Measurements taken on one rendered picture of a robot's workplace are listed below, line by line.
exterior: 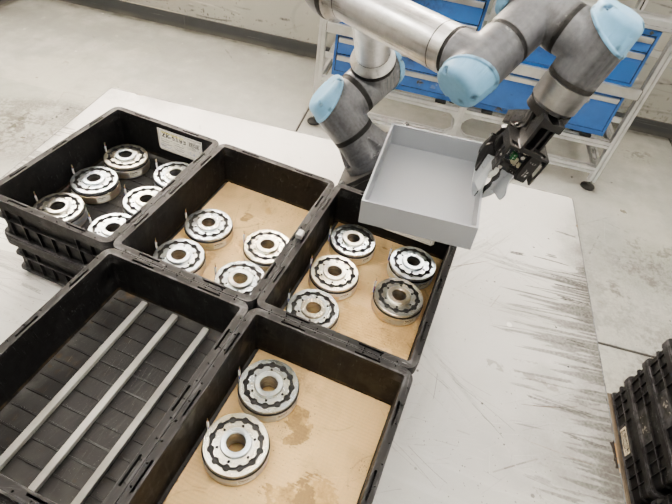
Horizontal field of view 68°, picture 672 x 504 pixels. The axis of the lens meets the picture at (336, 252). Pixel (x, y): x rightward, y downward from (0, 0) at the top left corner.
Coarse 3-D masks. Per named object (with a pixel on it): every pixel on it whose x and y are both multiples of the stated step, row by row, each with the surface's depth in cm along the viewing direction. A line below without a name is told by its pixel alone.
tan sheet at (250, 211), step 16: (224, 192) 123; (240, 192) 123; (256, 192) 124; (208, 208) 118; (224, 208) 119; (240, 208) 119; (256, 208) 120; (272, 208) 121; (288, 208) 121; (240, 224) 115; (256, 224) 116; (272, 224) 117; (288, 224) 117; (240, 240) 112; (208, 256) 107; (224, 256) 108; (240, 256) 108; (208, 272) 104
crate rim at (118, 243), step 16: (224, 144) 119; (208, 160) 114; (272, 160) 117; (192, 176) 110; (304, 176) 115; (320, 176) 115; (176, 192) 106; (160, 208) 102; (304, 224) 103; (144, 256) 93; (176, 272) 90; (272, 272) 93; (224, 288) 89; (256, 288) 90; (256, 304) 90
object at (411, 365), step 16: (336, 192) 112; (352, 192) 113; (320, 208) 107; (304, 240) 100; (288, 256) 97; (448, 256) 102; (448, 272) 99; (272, 288) 90; (432, 304) 92; (304, 320) 86; (432, 320) 90; (336, 336) 85; (368, 352) 84; (384, 352) 84; (416, 352) 85
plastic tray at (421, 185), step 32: (416, 128) 103; (384, 160) 102; (416, 160) 103; (448, 160) 104; (384, 192) 95; (416, 192) 96; (448, 192) 97; (480, 192) 90; (384, 224) 88; (416, 224) 86; (448, 224) 84
